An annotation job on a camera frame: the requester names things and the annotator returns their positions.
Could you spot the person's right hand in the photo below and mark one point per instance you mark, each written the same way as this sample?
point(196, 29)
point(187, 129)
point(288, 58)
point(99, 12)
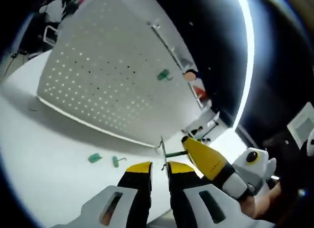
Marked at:
point(265, 206)

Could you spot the bare metal hook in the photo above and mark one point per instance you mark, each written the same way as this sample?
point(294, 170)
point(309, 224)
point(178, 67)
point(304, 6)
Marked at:
point(164, 149)

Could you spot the green hook assembly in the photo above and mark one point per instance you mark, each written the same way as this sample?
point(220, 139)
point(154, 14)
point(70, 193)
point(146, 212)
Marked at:
point(115, 161)
point(94, 158)
point(162, 74)

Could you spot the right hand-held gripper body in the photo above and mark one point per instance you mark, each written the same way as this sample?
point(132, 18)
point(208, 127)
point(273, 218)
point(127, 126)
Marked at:
point(255, 169)

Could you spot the white perforated mounting plate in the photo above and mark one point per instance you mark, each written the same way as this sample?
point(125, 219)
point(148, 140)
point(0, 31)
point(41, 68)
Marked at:
point(98, 78)

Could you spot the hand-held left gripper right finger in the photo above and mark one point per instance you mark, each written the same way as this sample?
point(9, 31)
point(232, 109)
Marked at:
point(186, 198)

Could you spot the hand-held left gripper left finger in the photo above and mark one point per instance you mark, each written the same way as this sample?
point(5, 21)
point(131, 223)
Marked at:
point(132, 188)

